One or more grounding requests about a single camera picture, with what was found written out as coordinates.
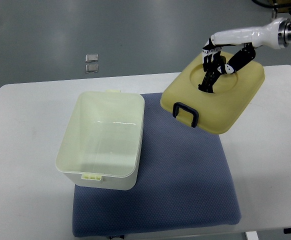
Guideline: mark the upper metal floor plate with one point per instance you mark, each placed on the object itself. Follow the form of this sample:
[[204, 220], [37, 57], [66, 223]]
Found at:
[[92, 57]]

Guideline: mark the metal floor plate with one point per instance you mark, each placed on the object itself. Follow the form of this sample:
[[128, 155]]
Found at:
[[92, 68], [92, 57]]

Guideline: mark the lower metal floor plate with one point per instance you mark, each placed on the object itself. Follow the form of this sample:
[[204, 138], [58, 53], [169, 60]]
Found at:
[[92, 68]]

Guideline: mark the white storage box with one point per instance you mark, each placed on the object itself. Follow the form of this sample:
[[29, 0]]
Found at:
[[102, 143]]

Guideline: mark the blue grey cushion mat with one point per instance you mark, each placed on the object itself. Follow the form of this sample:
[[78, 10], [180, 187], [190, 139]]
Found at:
[[183, 181]]

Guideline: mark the yellow box lid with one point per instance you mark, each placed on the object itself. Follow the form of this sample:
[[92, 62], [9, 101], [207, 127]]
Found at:
[[213, 112]]

